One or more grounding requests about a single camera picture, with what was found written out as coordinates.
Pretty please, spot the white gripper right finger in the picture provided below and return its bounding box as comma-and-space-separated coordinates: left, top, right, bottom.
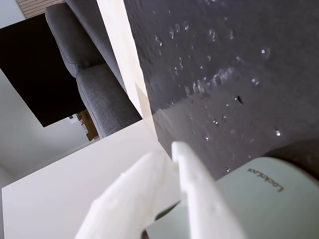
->
171, 140, 248, 239

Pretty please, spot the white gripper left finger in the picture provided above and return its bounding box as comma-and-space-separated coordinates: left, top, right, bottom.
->
74, 150, 182, 239

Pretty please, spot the pale green cup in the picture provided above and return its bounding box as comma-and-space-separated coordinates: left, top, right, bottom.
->
144, 156, 319, 239

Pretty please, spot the brown cardboard box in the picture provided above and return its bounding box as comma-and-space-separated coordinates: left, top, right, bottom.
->
76, 109, 101, 142

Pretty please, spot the grey fabric sofa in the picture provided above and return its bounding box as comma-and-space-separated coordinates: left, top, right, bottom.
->
44, 0, 143, 139

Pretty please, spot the dark grey table mat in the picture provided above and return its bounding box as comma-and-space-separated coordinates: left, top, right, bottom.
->
123, 0, 319, 185

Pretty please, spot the black flat panel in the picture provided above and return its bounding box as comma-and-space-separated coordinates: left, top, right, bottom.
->
0, 12, 87, 128

